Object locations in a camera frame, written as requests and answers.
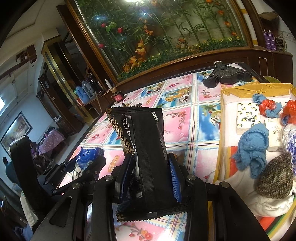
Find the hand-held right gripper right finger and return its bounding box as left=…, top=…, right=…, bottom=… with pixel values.
left=166, top=152, right=271, bottom=241

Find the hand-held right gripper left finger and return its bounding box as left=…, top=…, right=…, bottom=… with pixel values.
left=31, top=154, right=134, bottom=241

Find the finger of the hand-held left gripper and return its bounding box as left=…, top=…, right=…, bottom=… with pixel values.
left=52, top=156, right=107, bottom=196
left=43, top=160, right=80, bottom=183

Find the blue floral tissue pack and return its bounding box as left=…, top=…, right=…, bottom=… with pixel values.
left=72, top=147, right=104, bottom=181

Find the black gold-trimmed packet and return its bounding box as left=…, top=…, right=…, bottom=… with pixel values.
left=106, top=107, right=188, bottom=223

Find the blue knitted cloth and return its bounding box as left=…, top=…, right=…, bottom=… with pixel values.
left=231, top=123, right=270, bottom=179

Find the white foam box yellow tape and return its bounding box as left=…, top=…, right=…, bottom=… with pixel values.
left=213, top=82, right=296, bottom=241

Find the white cloth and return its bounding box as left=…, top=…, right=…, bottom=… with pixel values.
left=214, top=171, right=296, bottom=218

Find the red plastic bag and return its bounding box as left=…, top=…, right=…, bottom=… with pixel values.
left=280, top=100, right=296, bottom=126

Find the purple patterned cloth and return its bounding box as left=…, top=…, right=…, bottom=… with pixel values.
left=38, top=129, right=66, bottom=154

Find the cartoon printed tablecloth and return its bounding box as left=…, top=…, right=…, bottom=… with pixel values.
left=58, top=70, right=262, bottom=241

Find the blue thermos jug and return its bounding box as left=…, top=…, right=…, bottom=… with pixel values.
left=76, top=86, right=89, bottom=106

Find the black thermos flask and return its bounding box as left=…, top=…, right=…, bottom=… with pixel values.
left=89, top=73, right=100, bottom=93

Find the glass display cabinet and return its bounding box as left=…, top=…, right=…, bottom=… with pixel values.
left=37, top=38, right=97, bottom=130

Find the lemon print tissue pack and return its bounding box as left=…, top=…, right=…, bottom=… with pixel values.
left=236, top=102, right=262, bottom=135

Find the grey-brown knitted hat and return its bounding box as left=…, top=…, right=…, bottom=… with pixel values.
left=257, top=152, right=294, bottom=199

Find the white tissue pack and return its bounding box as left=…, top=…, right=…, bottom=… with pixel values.
left=264, top=118, right=286, bottom=152

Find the black three-armed device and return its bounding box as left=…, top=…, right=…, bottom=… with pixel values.
left=202, top=61, right=252, bottom=88

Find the blue cloth in red bag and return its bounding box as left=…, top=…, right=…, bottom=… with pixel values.
left=252, top=94, right=284, bottom=118

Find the clear bag of blue-white cloth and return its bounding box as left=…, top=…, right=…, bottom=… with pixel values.
left=282, top=124, right=296, bottom=176

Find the white stool green seat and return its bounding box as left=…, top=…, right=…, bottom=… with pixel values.
left=262, top=76, right=281, bottom=84

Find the artificial flower glass display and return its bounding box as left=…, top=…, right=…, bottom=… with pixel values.
left=63, top=0, right=252, bottom=81

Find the dark wooden cabinet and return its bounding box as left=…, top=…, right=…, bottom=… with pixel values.
left=116, top=45, right=293, bottom=93

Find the white paper roll yellow band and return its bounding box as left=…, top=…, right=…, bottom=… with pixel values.
left=240, top=0, right=259, bottom=47

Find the brown wooden slab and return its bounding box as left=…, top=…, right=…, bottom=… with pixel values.
left=258, top=11, right=279, bottom=30

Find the framed wall picture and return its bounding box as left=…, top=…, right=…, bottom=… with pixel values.
left=0, top=111, right=33, bottom=151

